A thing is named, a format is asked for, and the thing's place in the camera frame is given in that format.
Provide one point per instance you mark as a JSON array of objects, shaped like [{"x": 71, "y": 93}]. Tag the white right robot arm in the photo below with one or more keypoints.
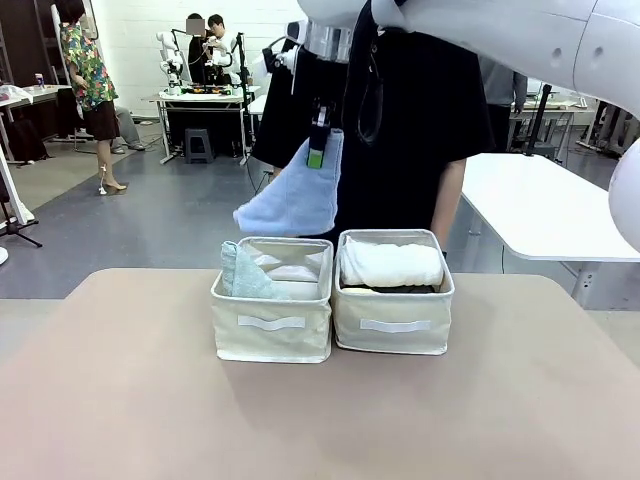
[{"x": 500, "y": 30}]

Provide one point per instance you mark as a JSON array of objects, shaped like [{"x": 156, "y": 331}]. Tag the black camera pole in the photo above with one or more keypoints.
[{"x": 537, "y": 120}]

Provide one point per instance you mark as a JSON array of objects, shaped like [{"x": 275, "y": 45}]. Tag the white towel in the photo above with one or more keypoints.
[{"x": 390, "y": 265}]

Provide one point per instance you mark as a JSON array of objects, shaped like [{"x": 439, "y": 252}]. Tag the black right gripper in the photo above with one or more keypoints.
[{"x": 325, "y": 82}]

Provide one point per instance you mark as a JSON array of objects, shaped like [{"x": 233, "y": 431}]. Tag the dark grey towel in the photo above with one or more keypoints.
[{"x": 405, "y": 289}]

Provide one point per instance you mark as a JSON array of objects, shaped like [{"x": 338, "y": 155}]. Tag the person's left forearm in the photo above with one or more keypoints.
[{"x": 447, "y": 200}]

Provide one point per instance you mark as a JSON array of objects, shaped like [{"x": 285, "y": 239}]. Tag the white rectangular table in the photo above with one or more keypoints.
[{"x": 540, "y": 200}]

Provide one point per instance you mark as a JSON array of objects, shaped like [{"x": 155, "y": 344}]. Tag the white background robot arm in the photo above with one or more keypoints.
[{"x": 170, "y": 60}]

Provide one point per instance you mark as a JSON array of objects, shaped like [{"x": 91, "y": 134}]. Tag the black background stand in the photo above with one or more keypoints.
[{"x": 244, "y": 95}]

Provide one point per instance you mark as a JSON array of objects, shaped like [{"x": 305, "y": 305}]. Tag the person torso in black shirt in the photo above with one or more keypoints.
[{"x": 415, "y": 130}]

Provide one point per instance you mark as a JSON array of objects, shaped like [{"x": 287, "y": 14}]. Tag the background person in black shirt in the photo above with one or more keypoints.
[{"x": 196, "y": 55}]

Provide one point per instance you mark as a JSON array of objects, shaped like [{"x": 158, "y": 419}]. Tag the black floor tripod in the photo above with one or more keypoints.
[{"x": 20, "y": 232}]

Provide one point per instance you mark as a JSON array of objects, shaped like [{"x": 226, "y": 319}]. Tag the white background work table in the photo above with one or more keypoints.
[{"x": 200, "y": 97}]

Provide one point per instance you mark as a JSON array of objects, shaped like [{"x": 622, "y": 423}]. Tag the mannequin in floral shirt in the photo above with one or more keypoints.
[{"x": 92, "y": 75}]

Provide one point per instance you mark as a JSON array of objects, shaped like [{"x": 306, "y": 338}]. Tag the light blue cone-folded towel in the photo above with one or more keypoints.
[{"x": 295, "y": 205}]

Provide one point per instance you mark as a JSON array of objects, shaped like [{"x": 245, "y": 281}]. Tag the mint green cone-folded towel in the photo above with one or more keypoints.
[{"x": 245, "y": 280}]

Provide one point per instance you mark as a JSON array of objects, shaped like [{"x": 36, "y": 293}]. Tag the cream fabric storage basket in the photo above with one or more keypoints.
[
  {"x": 395, "y": 345},
  {"x": 270, "y": 340}
]

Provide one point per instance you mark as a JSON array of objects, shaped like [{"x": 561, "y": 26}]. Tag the white stand leg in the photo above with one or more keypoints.
[{"x": 15, "y": 195}]

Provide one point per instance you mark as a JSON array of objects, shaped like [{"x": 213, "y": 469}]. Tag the seated person's grey trousers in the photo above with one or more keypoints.
[{"x": 127, "y": 125}]

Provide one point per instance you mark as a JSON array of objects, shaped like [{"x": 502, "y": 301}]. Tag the grey plastic stool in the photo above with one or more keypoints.
[{"x": 199, "y": 146}]

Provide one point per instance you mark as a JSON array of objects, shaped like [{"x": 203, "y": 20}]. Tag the background person with black hair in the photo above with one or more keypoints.
[{"x": 217, "y": 35}]

